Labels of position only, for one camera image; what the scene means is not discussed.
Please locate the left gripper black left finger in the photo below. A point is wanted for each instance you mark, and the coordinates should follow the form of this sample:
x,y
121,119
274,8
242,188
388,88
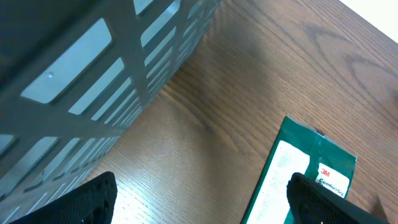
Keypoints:
x,y
92,202

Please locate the green snack bag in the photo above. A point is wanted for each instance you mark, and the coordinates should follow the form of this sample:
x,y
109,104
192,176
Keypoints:
x,y
298,148

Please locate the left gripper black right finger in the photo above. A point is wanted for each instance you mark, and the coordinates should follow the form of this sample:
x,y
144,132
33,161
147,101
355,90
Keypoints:
x,y
311,203

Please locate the grey plastic mesh basket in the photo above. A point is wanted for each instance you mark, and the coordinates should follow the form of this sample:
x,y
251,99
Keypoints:
x,y
74,76

